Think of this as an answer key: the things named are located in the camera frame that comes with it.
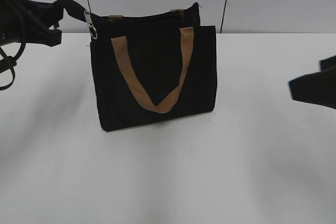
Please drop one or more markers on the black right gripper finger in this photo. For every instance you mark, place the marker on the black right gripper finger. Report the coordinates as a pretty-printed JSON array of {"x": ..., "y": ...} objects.
[
  {"x": 315, "y": 88},
  {"x": 327, "y": 63}
]

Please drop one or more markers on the tan front bag handle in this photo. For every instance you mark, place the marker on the tan front bag handle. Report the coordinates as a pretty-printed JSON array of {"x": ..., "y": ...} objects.
[{"x": 154, "y": 65}]

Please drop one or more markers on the tan rear bag handle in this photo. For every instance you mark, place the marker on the tan rear bag handle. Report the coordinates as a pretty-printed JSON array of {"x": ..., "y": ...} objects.
[{"x": 115, "y": 17}]

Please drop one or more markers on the black canvas tote bag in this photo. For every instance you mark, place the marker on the black canvas tote bag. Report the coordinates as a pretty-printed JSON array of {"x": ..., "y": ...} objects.
[{"x": 116, "y": 107}]

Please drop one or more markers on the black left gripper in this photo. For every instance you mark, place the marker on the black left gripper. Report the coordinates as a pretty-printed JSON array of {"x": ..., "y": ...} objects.
[{"x": 24, "y": 20}]

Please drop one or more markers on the tan bag handle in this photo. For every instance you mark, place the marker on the tan bag handle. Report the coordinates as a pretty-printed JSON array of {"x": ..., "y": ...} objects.
[
  {"x": 115, "y": 17},
  {"x": 154, "y": 65}
]

